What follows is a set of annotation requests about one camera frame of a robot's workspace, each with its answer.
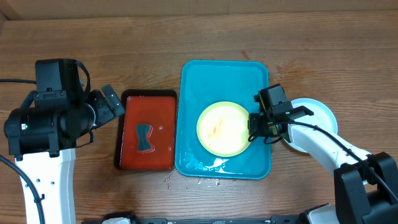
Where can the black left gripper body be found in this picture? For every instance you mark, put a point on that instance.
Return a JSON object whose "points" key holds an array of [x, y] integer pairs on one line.
{"points": [[102, 112]]}

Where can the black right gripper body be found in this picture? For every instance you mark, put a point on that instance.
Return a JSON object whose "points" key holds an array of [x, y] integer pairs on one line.
{"points": [[257, 124]]}

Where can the green and orange sponge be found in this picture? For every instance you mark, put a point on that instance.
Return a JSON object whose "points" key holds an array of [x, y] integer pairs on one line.
{"points": [[144, 132]]}

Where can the yellow plate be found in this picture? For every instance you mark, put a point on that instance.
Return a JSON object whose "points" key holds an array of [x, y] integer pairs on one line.
{"points": [[222, 129]]}

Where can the light blue plate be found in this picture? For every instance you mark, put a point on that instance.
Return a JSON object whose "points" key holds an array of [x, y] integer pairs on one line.
{"points": [[305, 139]]}

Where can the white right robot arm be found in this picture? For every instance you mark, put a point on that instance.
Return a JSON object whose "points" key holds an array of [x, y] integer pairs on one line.
{"points": [[365, 184]]}

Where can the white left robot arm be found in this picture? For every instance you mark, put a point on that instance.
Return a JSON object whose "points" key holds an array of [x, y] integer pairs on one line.
{"points": [[42, 135]]}

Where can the black tray with red water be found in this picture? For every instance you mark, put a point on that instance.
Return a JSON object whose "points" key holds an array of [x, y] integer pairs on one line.
{"points": [[157, 108]]}

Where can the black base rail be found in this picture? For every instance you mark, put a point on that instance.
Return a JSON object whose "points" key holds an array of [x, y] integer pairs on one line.
{"points": [[132, 218]]}

